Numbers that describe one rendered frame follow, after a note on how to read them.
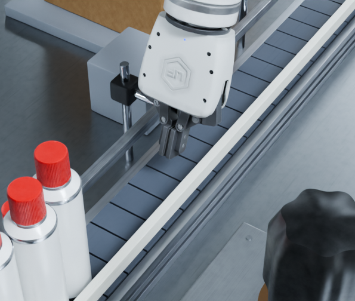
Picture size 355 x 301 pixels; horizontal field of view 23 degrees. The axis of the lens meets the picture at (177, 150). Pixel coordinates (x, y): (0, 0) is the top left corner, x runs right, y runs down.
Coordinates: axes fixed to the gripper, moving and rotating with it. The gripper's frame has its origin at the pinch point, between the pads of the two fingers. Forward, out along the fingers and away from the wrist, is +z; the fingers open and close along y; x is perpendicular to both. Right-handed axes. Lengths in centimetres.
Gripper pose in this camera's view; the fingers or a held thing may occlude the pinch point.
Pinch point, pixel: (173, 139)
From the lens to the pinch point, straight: 104.7
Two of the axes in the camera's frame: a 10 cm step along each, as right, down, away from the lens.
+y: 8.4, 3.8, -3.9
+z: -1.9, 8.7, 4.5
